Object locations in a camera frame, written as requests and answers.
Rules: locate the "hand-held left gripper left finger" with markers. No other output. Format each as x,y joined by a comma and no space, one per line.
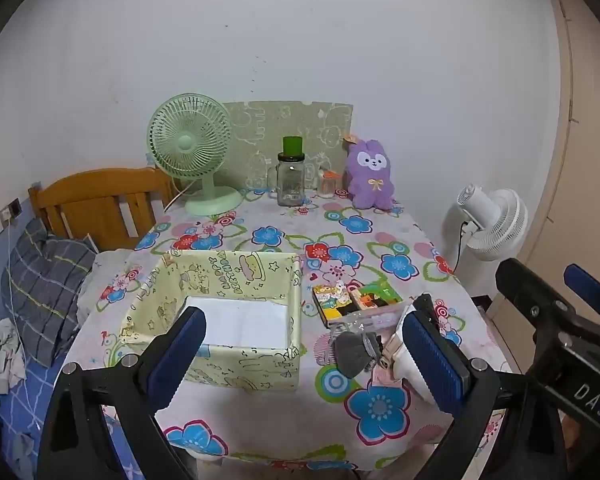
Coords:
175,355

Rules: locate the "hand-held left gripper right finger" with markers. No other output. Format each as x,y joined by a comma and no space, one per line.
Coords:
432,360

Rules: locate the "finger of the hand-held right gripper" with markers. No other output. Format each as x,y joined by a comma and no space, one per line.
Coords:
592,287
535,290

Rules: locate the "grey sock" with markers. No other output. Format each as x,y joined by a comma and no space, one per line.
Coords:
355,355

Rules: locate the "yellow fabric storage box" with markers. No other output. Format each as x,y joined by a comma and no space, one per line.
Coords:
220,267

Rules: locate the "yellow cartoon tissue pack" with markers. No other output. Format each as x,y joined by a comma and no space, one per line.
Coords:
330,302

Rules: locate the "white standing fan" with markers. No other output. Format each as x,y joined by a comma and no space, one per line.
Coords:
500,220

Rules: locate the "beige wardrobe door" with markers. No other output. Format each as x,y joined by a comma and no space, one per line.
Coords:
580,160

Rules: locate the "blue grid bedsheet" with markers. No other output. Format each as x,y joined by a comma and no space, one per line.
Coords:
35,400

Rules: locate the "grey plaid pillow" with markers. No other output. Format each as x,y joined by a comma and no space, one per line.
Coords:
45,285

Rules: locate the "white crumpled cloth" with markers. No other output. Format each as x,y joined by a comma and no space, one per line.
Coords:
0,355

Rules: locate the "purple plush bunny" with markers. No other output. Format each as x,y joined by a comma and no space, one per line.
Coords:
370,185

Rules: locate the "small jar with orange lid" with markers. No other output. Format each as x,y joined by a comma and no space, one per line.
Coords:
326,187

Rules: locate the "glass jar with green lid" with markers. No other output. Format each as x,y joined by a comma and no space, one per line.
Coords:
290,185

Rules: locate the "green desk fan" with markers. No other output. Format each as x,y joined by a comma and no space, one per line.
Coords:
187,142

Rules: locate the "green patterned board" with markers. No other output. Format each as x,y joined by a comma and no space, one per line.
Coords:
265,125

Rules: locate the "wall socket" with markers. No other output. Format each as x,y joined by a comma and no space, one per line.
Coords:
11,211

